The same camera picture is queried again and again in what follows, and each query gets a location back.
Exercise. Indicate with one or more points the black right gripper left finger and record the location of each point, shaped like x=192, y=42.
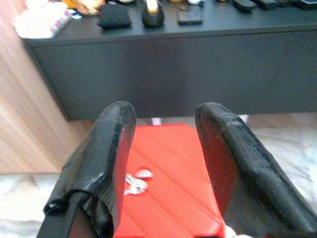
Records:
x=99, y=153

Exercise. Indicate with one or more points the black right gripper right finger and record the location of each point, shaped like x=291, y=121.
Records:
x=242, y=158

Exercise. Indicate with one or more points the silver keys bunch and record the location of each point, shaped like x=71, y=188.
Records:
x=135, y=186

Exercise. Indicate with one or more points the red plastic stool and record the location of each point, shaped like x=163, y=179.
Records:
x=168, y=161

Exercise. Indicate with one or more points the black low cabinet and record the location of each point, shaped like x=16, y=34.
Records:
x=173, y=74

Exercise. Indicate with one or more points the black fabric pouch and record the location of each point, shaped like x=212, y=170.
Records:
x=114, y=16

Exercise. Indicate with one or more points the black flat case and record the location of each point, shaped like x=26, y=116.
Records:
x=189, y=16

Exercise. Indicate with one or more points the black remote control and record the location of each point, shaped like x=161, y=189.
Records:
x=244, y=5

